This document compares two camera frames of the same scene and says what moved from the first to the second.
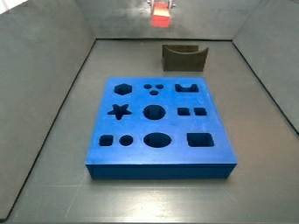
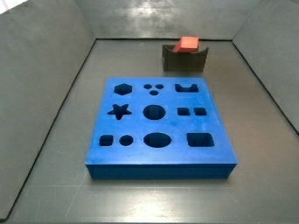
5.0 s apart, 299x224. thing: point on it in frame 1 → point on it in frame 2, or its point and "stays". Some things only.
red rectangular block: (160, 17) → (187, 45)
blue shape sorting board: (159, 131) stays
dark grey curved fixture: (183, 58) stays
